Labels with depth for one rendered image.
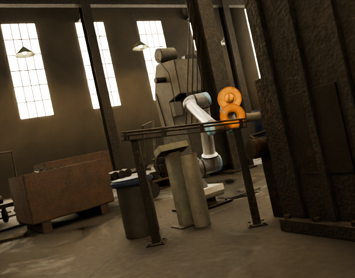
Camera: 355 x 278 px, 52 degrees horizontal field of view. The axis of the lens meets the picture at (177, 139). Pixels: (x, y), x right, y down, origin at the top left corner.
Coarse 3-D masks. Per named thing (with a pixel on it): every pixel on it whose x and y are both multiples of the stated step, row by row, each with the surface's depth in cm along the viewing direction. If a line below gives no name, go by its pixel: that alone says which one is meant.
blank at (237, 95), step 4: (224, 88) 237; (228, 88) 237; (232, 88) 237; (220, 92) 237; (224, 92) 237; (228, 92) 237; (232, 92) 237; (236, 92) 237; (220, 96) 237; (224, 96) 237; (236, 96) 237; (240, 96) 237; (220, 100) 237; (224, 100) 237; (236, 100) 237; (240, 100) 237; (220, 104) 237; (224, 104) 237
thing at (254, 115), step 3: (258, 111) 227; (246, 114) 226; (249, 114) 226; (252, 114) 226; (255, 114) 226; (258, 114) 225; (246, 117) 226; (249, 117) 226; (252, 117) 225; (255, 117) 225; (258, 117) 225; (249, 120) 226; (252, 120) 226; (255, 120) 227; (258, 120) 227
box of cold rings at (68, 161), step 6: (108, 150) 580; (78, 156) 553; (84, 156) 558; (90, 156) 562; (96, 156) 567; (102, 156) 573; (108, 156) 578; (48, 162) 528; (54, 162) 533; (60, 162) 537; (66, 162) 542; (72, 162) 547; (78, 162) 552; (108, 162) 577; (36, 168) 575; (42, 168) 541; (108, 168) 575
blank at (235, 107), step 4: (228, 104) 228; (232, 104) 227; (236, 104) 227; (224, 108) 228; (228, 108) 228; (232, 108) 227; (236, 108) 227; (240, 108) 227; (220, 112) 228; (224, 112) 228; (228, 112) 228; (236, 112) 227; (240, 112) 227; (220, 116) 228; (224, 116) 228; (240, 116) 227; (244, 116) 227; (232, 124) 228; (236, 124) 227
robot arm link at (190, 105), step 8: (192, 96) 309; (184, 104) 302; (192, 104) 296; (192, 112) 291; (200, 112) 281; (200, 120) 276; (208, 120) 266; (208, 128) 260; (216, 128) 259; (224, 128) 260
